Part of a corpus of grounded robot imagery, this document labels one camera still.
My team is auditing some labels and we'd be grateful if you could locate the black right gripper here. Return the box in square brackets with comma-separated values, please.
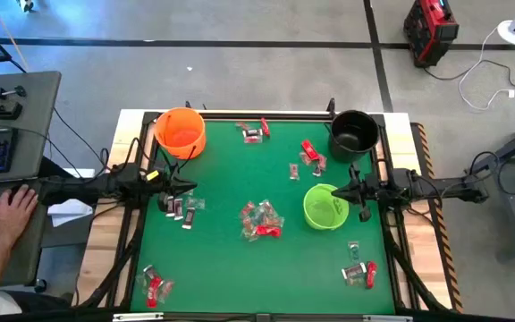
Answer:
[331, 163, 382, 209]

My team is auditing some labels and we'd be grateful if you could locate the green table mat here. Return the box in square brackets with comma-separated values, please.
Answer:
[130, 119, 396, 315]

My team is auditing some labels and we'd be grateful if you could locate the orange plastic halloween bucket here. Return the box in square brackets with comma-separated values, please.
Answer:
[153, 106, 207, 160]

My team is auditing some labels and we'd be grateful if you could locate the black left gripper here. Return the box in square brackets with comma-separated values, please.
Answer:
[148, 167, 198, 200]

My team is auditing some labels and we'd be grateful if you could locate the silver metal bracket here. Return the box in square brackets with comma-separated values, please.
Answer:
[112, 312, 165, 322]
[362, 314, 414, 322]

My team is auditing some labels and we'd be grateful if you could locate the thin orange rope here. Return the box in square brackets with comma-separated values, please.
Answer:
[0, 0, 30, 72]

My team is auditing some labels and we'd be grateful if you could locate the white floor cable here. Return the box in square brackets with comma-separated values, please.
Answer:
[457, 24, 515, 112]

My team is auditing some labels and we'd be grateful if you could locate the white paper sheet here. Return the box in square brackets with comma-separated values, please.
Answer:
[46, 199, 94, 228]

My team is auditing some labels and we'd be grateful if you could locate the person's hand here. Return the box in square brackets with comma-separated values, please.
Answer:
[0, 183, 39, 251]

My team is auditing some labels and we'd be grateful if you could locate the black plastic halloween bucket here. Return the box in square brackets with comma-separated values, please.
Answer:
[327, 109, 381, 165]

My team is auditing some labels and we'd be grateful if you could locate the grey desk panel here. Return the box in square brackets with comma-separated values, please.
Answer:
[0, 70, 62, 185]
[0, 177, 55, 291]

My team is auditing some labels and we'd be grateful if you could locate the lime green plastic bucket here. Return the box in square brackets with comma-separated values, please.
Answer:
[302, 182, 350, 232]

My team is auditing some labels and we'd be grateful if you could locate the red black power station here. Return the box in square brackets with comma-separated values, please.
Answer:
[402, 0, 460, 69]

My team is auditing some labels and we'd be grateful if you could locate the light wooden table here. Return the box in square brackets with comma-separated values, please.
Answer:
[72, 108, 458, 314]

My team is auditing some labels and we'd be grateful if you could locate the black yellow hazard strip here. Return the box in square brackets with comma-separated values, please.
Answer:
[410, 122, 465, 314]

